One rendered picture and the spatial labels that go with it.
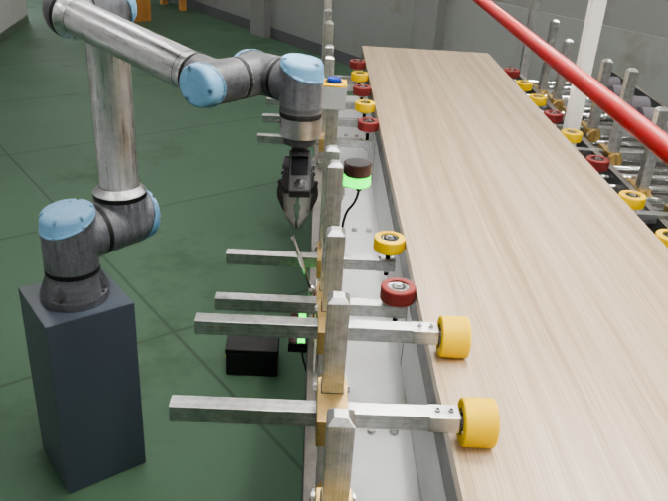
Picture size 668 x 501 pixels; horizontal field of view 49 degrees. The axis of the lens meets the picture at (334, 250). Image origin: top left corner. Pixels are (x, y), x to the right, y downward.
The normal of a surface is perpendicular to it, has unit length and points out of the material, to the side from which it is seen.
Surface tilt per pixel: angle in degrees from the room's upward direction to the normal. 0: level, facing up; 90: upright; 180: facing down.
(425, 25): 90
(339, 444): 90
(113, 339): 90
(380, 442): 0
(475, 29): 90
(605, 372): 0
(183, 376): 0
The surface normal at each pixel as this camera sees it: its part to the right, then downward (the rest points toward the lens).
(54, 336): 0.59, 0.40
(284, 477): 0.06, -0.89
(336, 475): 0.01, 0.45
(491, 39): -0.80, 0.22
